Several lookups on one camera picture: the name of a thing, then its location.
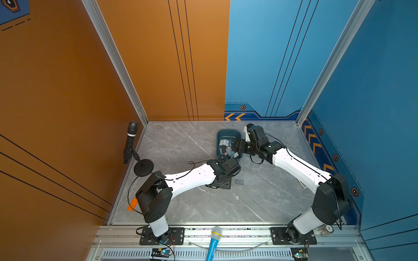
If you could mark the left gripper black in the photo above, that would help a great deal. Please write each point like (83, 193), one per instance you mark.
(228, 186)

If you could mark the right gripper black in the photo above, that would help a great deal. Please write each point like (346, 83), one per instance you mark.
(239, 147)

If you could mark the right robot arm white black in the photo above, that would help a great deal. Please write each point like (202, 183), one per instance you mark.
(332, 196)

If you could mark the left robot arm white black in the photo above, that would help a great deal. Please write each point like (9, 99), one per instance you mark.
(156, 193)

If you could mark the dark teal storage box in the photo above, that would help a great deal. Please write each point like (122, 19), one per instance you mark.
(228, 134)

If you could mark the blue handheld microphone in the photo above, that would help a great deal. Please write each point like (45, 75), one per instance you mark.
(216, 236)

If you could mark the black microphone on stand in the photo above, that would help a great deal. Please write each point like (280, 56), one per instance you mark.
(143, 167)

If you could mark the orange plastic tag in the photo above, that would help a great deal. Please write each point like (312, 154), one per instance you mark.
(132, 205)

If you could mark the left green circuit board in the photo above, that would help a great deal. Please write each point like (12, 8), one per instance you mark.
(161, 254)

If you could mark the green circuit board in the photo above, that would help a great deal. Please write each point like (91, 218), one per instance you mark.
(299, 254)
(161, 254)

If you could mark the clear tape roll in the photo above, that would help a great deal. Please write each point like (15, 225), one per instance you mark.
(327, 230)

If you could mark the right green circuit board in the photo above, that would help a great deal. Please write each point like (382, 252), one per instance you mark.
(299, 254)

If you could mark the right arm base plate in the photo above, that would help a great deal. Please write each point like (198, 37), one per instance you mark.
(290, 236)

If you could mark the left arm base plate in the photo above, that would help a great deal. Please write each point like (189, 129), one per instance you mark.
(174, 236)

